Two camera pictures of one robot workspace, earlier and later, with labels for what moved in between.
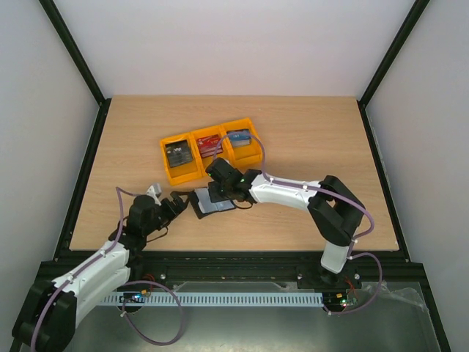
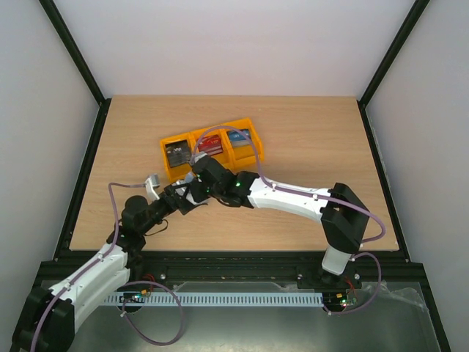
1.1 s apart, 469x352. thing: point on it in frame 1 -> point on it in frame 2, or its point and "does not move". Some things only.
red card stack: (208, 145) does not move
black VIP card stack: (178, 152) does not move
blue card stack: (239, 140) does not move
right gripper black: (217, 191) -> (198, 188)
